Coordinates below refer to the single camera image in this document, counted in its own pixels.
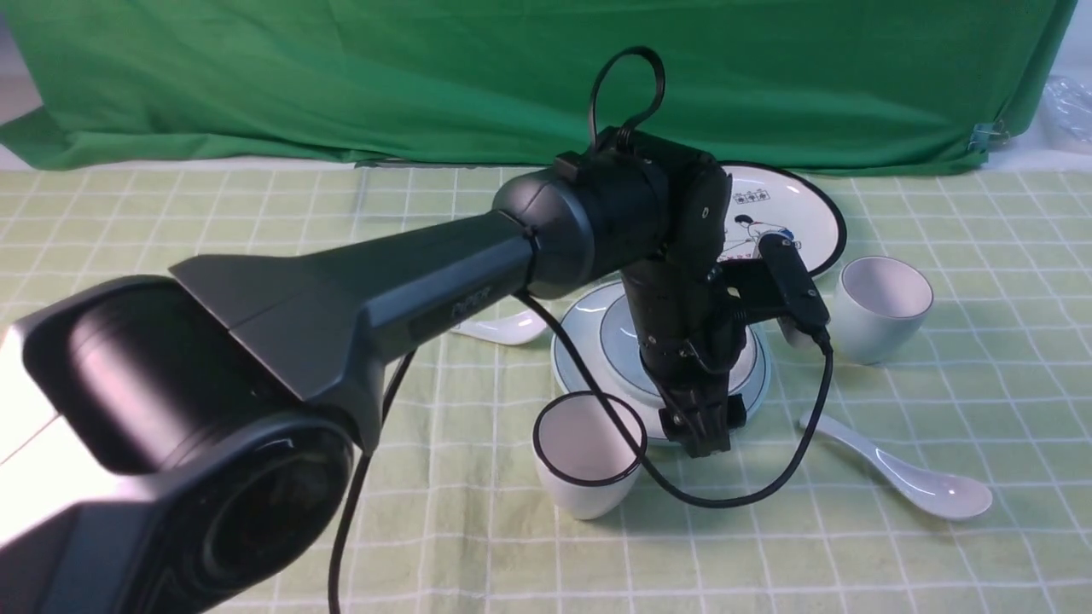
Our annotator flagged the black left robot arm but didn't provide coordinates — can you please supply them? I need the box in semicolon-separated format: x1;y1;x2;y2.
3;133;732;613

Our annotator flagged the metal clip on backdrop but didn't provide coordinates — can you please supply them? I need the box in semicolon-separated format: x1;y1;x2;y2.
968;119;1011;153

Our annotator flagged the illustrated black-rimmed plate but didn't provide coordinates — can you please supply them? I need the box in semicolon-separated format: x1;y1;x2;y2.
720;163;847;278

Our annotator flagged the clear plastic wrap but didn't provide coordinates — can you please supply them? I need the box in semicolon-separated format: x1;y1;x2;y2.
1040;74;1091;155

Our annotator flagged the plain white ceramic spoon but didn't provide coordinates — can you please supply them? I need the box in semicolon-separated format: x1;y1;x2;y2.
815;415;994;521

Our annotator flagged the black camera cable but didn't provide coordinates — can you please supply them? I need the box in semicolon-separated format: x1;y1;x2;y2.
328;46;835;614

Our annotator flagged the black-rimmed white cup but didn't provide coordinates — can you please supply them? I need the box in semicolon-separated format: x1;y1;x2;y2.
531;390;642;520

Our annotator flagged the patterned-handle white spoon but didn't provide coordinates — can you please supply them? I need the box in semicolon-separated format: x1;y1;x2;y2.
450;310;549;346

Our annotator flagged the green-rimmed white cup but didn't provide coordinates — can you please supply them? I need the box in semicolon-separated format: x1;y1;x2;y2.
828;256;933;365

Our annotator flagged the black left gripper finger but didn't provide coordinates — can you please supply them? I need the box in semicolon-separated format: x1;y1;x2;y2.
660;388;747;458

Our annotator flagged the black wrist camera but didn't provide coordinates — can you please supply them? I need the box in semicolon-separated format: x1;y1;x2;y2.
715;232;830;343

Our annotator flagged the plain green-rimmed plate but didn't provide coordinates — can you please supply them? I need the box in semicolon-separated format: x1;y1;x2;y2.
551;281;772;447

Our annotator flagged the wide green-rimmed bowl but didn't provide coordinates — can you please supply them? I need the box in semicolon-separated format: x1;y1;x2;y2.
600;296;770;415

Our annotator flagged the green backdrop cloth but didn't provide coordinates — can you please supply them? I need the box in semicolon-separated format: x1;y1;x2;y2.
3;1;1076;175

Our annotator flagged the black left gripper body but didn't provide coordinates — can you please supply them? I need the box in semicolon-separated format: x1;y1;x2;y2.
624;259;746;402

